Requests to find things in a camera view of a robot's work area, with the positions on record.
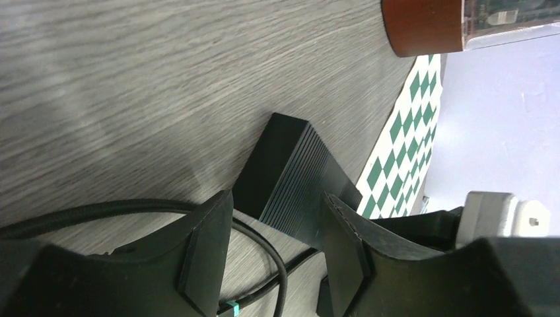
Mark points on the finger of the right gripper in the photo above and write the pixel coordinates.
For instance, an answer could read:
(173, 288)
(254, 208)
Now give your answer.
(436, 230)

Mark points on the small black blue switch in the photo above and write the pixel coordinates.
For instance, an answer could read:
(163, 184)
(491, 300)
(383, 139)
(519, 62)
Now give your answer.
(285, 176)

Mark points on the green white chessboard mat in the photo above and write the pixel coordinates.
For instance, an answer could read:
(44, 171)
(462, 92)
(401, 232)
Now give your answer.
(391, 180)

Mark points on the brown metronome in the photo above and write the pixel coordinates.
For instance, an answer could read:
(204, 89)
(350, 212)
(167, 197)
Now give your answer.
(423, 27)

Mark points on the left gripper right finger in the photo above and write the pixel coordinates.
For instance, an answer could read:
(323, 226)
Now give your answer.
(373, 272)

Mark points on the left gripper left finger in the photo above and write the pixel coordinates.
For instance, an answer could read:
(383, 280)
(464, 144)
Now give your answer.
(176, 270)

